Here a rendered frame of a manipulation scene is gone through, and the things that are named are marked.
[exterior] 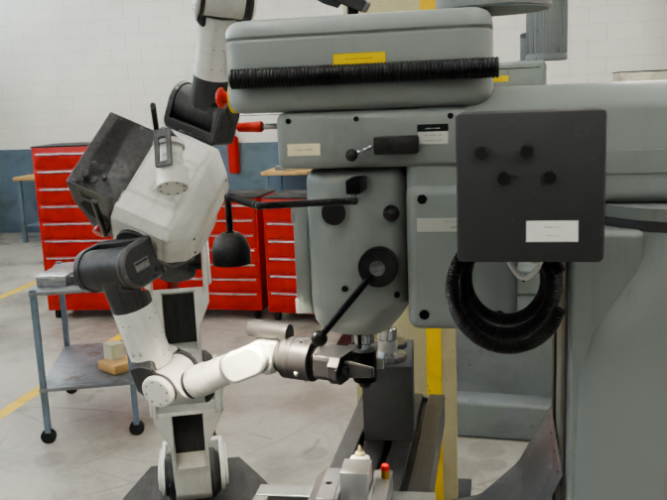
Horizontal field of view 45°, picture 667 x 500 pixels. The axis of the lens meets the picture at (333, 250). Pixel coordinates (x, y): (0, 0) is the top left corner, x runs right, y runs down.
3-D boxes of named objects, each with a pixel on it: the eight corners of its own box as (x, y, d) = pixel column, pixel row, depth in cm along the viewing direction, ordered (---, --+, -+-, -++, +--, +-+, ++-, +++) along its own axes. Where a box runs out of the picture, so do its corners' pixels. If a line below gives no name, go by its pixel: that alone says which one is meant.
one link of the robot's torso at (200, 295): (155, 399, 228) (143, 235, 224) (218, 393, 231) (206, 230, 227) (153, 415, 213) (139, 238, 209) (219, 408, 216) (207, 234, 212)
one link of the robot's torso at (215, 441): (162, 475, 252) (159, 436, 250) (226, 468, 256) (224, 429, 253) (160, 508, 232) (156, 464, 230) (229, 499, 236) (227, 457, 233)
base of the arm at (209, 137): (175, 137, 200) (154, 123, 189) (196, 90, 201) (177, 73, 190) (226, 158, 196) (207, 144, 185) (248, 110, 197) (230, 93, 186)
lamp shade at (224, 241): (207, 262, 154) (205, 230, 153) (243, 258, 157) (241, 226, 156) (218, 269, 148) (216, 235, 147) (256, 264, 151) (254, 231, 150)
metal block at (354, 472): (340, 503, 148) (339, 472, 147) (345, 487, 154) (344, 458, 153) (368, 504, 147) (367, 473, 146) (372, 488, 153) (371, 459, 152)
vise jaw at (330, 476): (306, 518, 146) (305, 497, 145) (318, 485, 158) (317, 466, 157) (337, 519, 145) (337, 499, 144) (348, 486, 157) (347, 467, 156)
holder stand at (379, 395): (363, 440, 195) (360, 361, 191) (369, 406, 216) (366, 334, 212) (414, 441, 193) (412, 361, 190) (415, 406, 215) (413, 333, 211)
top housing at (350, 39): (220, 115, 142) (213, 21, 139) (261, 111, 167) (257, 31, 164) (492, 104, 133) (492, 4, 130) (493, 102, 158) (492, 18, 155)
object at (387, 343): (397, 349, 198) (396, 328, 197) (397, 355, 194) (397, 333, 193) (378, 350, 199) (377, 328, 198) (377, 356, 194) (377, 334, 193)
